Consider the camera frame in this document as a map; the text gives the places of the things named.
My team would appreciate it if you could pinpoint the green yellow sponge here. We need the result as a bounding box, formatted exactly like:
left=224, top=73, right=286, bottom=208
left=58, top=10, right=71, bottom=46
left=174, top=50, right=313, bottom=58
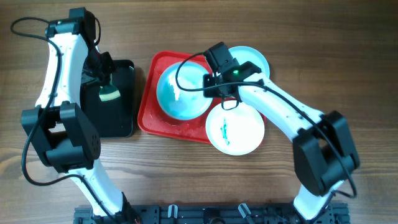
left=99, top=85, right=121, bottom=102

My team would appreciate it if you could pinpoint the light blue plate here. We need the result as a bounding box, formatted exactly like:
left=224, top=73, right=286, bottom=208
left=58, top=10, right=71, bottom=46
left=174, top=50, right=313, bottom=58
left=156, top=62, right=213, bottom=120

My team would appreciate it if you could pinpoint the white plate green smear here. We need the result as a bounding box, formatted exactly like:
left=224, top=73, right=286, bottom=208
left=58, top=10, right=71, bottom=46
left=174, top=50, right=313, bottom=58
left=205, top=100, right=265, bottom=156

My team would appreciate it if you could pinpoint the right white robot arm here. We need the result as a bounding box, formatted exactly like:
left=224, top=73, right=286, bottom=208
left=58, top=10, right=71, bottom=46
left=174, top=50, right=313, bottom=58
left=203, top=43, right=360, bottom=221

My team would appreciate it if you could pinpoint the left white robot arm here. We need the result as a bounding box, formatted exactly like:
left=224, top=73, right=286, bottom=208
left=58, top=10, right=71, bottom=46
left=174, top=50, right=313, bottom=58
left=21, top=7, right=141, bottom=223

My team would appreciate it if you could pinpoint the black plastic tray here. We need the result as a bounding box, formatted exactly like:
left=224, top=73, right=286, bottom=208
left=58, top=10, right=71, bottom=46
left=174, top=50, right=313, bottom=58
left=80, top=60, right=135, bottom=138

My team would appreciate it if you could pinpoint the red plastic tray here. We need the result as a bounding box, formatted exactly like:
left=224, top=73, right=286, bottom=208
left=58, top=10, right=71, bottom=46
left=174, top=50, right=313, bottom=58
left=137, top=50, right=221, bottom=144

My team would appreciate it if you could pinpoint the blue plate green smear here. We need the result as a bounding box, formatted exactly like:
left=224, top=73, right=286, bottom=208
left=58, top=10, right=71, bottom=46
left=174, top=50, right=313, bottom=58
left=229, top=46, right=271, bottom=78

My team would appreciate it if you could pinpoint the right black cable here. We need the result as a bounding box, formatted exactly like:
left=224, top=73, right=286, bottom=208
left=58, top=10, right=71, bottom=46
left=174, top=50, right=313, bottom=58
left=175, top=52, right=358, bottom=199

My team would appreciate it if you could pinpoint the black cable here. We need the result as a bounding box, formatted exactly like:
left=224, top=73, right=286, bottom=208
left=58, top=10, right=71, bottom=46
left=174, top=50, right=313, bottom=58
left=10, top=17, right=118, bottom=223
left=175, top=52, right=358, bottom=199

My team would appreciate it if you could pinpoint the left black cable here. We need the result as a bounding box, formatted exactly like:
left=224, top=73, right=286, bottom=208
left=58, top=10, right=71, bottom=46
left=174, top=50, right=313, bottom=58
left=10, top=17, right=118, bottom=223

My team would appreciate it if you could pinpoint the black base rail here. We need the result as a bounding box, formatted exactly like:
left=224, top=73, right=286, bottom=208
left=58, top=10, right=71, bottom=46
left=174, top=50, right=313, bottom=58
left=73, top=203, right=351, bottom=224

